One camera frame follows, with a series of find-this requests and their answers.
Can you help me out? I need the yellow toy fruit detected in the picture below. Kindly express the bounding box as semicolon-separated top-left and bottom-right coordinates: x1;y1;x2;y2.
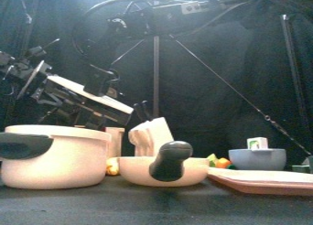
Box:
107;156;121;177

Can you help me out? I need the green toy block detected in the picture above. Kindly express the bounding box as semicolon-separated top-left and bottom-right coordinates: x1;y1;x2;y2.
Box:
292;164;313;174

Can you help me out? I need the white green toy carton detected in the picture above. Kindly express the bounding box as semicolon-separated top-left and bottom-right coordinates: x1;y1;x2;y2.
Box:
247;136;269;151

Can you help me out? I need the pink tray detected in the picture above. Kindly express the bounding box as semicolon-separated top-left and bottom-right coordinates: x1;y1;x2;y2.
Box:
206;166;313;197

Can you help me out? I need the white toy saucepan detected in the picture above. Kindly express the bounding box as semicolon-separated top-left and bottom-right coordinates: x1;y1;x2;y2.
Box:
118;140;210;188

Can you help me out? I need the orange toy fruit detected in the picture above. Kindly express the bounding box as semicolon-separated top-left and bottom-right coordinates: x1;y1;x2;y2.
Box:
214;157;233;169

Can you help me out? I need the vertical metal frame pole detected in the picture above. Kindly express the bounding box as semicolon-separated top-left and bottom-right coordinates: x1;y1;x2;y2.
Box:
152;0;161;118

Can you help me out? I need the white toy pot grey handle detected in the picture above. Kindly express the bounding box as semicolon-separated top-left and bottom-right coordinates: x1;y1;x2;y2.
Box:
0;123;113;190

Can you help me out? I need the green toy vegetable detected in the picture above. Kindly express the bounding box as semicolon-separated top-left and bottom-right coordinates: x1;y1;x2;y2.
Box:
206;153;220;168

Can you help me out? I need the slanted metal frame pole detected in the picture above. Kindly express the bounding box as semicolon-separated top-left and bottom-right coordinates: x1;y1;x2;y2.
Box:
280;14;308;132

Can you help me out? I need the blue grey bowl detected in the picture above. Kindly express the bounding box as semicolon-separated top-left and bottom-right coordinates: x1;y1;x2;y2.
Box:
228;147;288;172

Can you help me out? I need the diagonal metal frame rod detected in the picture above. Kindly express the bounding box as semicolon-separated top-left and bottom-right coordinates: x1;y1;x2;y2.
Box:
169;35;313;156

